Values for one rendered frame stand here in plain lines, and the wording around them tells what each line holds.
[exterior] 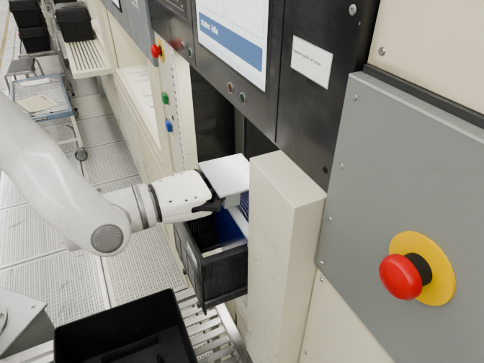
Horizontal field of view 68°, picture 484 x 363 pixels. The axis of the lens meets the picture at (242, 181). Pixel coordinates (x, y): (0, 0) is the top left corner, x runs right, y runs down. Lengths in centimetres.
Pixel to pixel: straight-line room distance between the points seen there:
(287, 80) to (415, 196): 23
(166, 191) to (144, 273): 157
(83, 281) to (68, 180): 175
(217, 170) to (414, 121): 47
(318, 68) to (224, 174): 35
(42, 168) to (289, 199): 36
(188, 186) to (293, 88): 30
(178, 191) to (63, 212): 21
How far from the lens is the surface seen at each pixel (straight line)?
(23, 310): 126
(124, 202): 65
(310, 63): 43
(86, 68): 285
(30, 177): 60
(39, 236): 268
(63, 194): 57
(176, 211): 65
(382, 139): 35
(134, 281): 219
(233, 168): 72
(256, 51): 54
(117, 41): 257
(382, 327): 46
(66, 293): 228
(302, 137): 47
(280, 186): 46
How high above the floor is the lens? 168
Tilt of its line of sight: 37 degrees down
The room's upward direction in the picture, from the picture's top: straight up
